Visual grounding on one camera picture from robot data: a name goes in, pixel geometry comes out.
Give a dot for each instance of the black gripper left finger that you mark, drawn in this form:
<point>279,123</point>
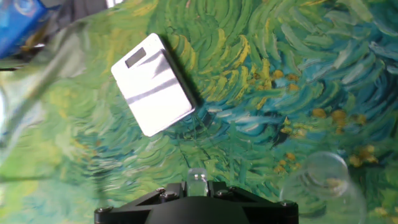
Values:
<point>124,214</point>

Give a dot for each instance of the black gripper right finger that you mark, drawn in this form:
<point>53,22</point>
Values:
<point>270,214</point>

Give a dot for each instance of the clear plastic cup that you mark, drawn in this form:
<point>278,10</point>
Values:
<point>326,186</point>

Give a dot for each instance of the green blue painted tablecloth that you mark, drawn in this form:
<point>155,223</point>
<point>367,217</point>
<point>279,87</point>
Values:
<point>248,93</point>

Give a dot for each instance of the silver digital pocket scale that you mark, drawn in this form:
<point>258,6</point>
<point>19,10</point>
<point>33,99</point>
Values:
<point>152,87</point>

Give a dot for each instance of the blue plastic bag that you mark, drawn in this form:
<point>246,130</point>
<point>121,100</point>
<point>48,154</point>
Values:
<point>18,25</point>

